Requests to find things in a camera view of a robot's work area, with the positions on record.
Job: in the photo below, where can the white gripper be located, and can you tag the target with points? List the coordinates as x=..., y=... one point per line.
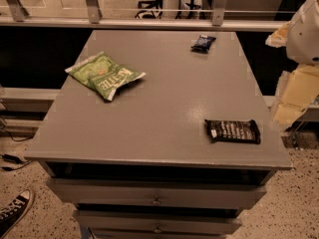
x=305, y=34

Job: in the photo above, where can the blue rxbar blueberry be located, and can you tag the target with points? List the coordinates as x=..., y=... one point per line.
x=203, y=43

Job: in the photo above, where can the green kettle chip bag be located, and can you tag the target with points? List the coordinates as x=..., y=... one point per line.
x=101, y=74

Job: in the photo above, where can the black snack bar wrapper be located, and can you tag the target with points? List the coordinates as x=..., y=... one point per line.
x=236, y=131

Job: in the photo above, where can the black office chair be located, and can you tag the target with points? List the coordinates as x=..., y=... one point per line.
x=177, y=9

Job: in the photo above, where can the grey drawer cabinet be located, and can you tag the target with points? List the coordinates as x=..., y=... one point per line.
x=143, y=166

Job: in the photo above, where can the metal railing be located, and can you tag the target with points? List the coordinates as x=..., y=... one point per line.
x=214, y=15

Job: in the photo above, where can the black white sneaker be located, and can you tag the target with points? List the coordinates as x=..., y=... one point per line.
x=15, y=211

